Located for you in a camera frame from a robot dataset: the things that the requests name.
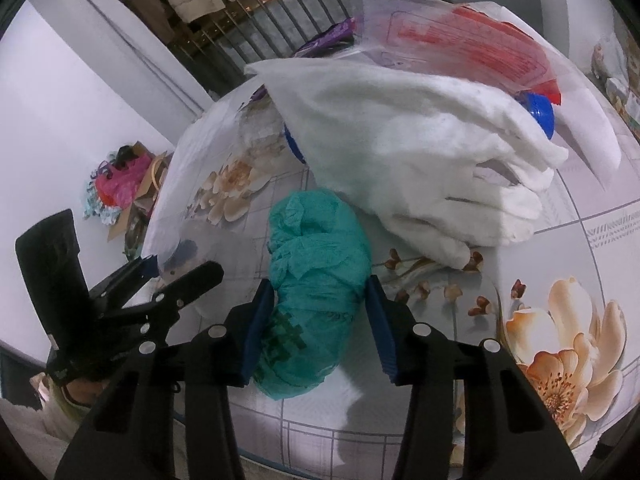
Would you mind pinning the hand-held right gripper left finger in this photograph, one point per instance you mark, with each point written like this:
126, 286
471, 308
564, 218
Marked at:
255, 332

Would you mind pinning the person's left forearm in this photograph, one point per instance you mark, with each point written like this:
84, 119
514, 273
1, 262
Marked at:
82, 392

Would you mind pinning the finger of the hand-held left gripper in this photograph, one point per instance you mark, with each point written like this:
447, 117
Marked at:
200, 275
135, 272

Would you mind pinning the cardboard box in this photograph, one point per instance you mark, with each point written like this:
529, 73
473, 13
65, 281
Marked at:
122, 225

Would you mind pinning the clear bottle with blue cap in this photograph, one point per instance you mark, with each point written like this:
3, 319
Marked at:
537, 115

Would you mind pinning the brown hanging garment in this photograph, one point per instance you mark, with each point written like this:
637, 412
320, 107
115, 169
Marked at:
140, 0

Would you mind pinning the white cotton gloves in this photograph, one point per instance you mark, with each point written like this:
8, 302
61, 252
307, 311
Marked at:
400, 150

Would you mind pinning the clear plastic bag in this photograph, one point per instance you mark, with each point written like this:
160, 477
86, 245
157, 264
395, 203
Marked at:
200, 160

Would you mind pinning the metal railing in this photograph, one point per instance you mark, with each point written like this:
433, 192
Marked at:
280, 15

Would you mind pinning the purple snack packet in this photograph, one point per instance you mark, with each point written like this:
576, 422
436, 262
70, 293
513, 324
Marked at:
330, 35

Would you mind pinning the grey cabinet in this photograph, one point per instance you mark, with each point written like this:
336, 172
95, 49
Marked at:
500, 7

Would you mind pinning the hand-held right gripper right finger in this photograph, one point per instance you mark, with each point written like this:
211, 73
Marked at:
382, 330

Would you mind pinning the clear package with red print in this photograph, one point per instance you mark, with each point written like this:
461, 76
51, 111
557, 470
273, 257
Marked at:
450, 35

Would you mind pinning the white fluffy blanket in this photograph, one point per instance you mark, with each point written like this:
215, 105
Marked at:
25, 440

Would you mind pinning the teal plastic bag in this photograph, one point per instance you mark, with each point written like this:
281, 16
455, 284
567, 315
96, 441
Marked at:
310, 270

